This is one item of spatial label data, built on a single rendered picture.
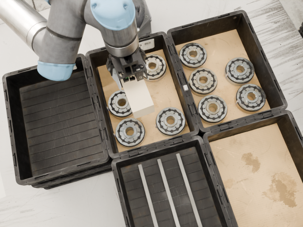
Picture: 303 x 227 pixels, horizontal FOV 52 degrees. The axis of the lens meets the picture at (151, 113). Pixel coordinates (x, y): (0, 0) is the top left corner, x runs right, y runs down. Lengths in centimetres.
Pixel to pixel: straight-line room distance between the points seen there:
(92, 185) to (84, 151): 17
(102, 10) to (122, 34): 7
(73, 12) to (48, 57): 11
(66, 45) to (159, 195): 61
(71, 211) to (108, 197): 15
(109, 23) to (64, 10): 11
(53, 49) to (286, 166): 83
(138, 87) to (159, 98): 29
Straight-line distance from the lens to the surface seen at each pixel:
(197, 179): 107
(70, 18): 64
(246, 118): 103
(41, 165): 115
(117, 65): 75
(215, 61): 120
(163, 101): 113
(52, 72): 69
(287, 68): 141
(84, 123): 114
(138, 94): 84
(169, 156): 107
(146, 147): 98
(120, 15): 56
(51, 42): 67
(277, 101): 111
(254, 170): 110
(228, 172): 108
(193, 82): 112
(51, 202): 126
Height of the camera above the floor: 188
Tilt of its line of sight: 72 degrees down
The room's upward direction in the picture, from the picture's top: 9 degrees counter-clockwise
